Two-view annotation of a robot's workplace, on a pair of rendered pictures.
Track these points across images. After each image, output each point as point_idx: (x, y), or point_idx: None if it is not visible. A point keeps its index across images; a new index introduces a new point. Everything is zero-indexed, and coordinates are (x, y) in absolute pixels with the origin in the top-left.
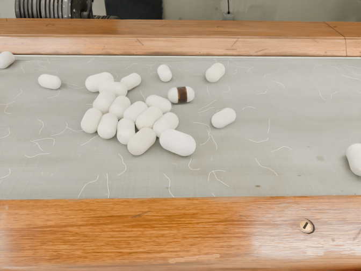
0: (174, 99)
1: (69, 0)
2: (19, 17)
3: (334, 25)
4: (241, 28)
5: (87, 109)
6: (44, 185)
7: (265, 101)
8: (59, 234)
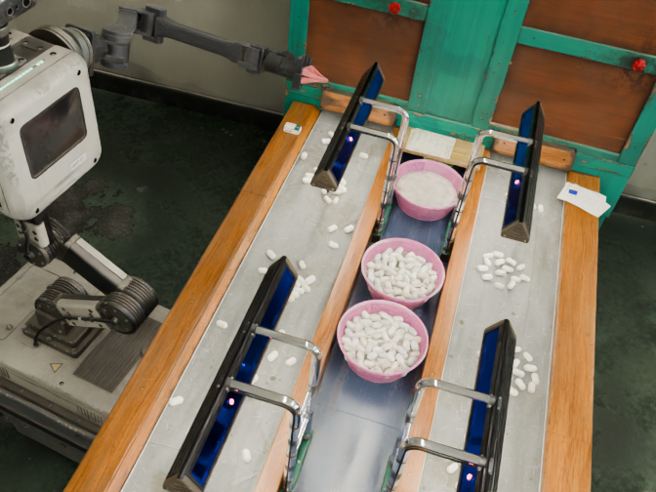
0: None
1: (151, 287)
2: (136, 323)
3: (249, 189)
4: (235, 225)
5: None
6: (311, 313)
7: (294, 249)
8: (336, 305)
